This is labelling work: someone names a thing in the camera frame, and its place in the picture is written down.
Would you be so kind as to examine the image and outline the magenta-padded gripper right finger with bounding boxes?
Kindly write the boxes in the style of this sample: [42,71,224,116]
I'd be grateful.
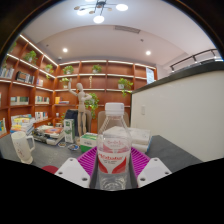
[129,146,173,190]

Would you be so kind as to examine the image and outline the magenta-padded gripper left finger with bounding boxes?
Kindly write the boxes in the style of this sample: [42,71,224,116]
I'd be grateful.
[54,146,99,190]

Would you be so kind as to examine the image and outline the clear plastic water bottle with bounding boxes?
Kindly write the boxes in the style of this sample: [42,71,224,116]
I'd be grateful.
[96,102,133,192]

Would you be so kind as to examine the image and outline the flat round red coaster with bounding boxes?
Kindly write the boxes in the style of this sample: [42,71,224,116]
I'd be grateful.
[41,164,59,175]

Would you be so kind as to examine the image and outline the green and white box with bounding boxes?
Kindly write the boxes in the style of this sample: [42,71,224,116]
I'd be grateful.
[79,132,99,154]

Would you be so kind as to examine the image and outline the green and white carton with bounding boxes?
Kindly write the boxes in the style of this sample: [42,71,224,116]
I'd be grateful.
[63,118,76,144]

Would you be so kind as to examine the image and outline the flat book stack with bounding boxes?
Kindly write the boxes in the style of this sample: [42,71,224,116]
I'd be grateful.
[32,124,66,147]

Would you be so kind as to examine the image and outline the white ceramic mug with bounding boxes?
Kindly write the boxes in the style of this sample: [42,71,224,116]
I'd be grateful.
[10,130,36,165]

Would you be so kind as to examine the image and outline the beige chair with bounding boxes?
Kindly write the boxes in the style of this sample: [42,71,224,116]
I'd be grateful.
[97,110,130,133]

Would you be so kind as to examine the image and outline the white counter with dark top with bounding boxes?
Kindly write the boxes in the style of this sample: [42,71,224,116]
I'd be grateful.
[130,61,224,164]

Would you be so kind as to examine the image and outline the wooden artist mannequin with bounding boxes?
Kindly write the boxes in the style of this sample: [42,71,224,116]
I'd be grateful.
[68,82,93,137]

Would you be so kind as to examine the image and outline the colourful book stack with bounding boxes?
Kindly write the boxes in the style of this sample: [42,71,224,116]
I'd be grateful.
[9,114,37,136]

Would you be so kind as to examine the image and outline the wooden shelf unit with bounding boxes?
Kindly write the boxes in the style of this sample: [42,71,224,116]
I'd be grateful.
[0,33,158,139]

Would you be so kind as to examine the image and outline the ceiling air vent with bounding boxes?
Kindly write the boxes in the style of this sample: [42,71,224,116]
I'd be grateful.
[114,25,142,34]

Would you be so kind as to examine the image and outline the multi-bulb ceiling lamp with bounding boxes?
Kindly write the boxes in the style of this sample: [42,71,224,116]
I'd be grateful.
[73,0,129,24]

